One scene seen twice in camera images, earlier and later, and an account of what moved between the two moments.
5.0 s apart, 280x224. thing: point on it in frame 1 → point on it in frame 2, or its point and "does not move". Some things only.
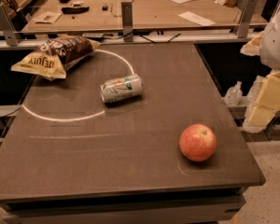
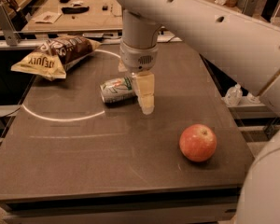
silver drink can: (121, 88) does not move
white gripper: (276, 44) → (136, 58)
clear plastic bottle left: (233, 95) does not move
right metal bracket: (249, 7) does not move
